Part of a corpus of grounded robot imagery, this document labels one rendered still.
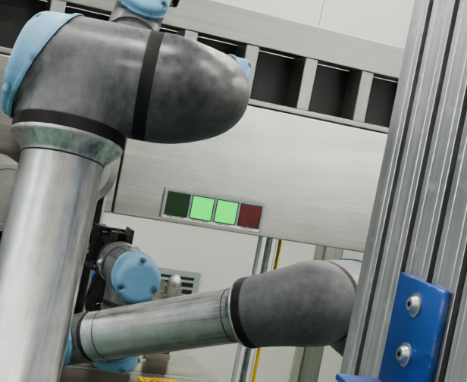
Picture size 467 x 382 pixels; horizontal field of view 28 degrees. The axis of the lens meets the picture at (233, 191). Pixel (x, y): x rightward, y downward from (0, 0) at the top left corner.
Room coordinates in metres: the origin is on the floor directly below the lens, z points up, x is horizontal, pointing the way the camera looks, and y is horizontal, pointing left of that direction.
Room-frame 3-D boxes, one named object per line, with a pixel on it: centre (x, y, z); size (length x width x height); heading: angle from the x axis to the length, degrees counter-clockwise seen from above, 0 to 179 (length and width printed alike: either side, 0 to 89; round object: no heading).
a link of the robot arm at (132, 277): (1.52, 0.14, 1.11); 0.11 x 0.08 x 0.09; 20
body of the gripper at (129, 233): (1.67, 0.19, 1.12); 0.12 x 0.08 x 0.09; 20
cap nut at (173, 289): (1.84, 0.08, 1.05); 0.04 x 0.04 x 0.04
